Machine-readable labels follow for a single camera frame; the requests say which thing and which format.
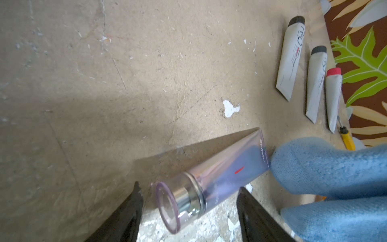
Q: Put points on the blue microfiber cloth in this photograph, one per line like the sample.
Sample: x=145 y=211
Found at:
x=354 y=184

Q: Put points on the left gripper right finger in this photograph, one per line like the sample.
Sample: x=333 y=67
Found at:
x=257 y=225

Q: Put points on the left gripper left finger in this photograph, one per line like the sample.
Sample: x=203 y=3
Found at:
x=123 y=225

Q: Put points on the yellow handle screwdriver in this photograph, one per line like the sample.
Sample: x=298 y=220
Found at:
x=346 y=137

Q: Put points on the white tube pink cap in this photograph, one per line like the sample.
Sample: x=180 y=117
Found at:
x=333 y=85

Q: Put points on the white tube grey cap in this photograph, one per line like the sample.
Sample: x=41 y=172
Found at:
x=315 y=80

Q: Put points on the white tube black cap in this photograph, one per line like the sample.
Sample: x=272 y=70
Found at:
x=290 y=56

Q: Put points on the silver purple toothpaste tube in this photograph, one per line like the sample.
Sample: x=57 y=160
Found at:
x=193 y=193

